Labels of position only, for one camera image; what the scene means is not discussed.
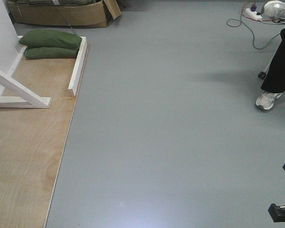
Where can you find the open cardboard box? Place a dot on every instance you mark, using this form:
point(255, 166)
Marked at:
point(78, 13)

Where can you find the white wooden edge rail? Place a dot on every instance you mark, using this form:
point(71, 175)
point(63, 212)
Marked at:
point(78, 68)

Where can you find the lower green sandbag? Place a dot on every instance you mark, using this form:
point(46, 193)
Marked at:
point(50, 52)

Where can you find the white sneaker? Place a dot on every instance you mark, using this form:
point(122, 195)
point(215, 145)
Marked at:
point(266, 100)

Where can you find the raised silver sneaker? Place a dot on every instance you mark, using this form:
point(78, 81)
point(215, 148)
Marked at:
point(273, 9)

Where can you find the white power strip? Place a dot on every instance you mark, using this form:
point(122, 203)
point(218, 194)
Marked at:
point(252, 14)

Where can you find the white wooden frame brace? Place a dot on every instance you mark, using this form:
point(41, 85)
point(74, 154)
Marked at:
point(25, 98)

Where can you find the green sandbag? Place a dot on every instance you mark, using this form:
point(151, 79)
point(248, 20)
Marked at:
point(50, 52)
point(50, 38)

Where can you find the chair caster wheel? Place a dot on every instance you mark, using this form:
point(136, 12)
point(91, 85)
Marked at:
point(262, 74)

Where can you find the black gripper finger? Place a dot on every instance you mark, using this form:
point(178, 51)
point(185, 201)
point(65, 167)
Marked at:
point(277, 212)

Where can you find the plywood base board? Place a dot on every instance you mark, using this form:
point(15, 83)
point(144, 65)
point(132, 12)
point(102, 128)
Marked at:
point(32, 142)

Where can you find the black trouser leg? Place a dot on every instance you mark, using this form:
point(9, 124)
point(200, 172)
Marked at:
point(275, 79)

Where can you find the upper green sandbag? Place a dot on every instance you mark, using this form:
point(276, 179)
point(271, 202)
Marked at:
point(50, 38)

